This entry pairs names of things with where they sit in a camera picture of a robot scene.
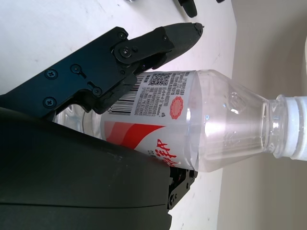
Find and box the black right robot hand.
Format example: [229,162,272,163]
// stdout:
[0,22,205,230]

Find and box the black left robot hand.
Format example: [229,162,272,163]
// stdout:
[176,0,198,18]

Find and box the clear plastic water bottle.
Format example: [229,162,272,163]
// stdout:
[51,68,307,174]

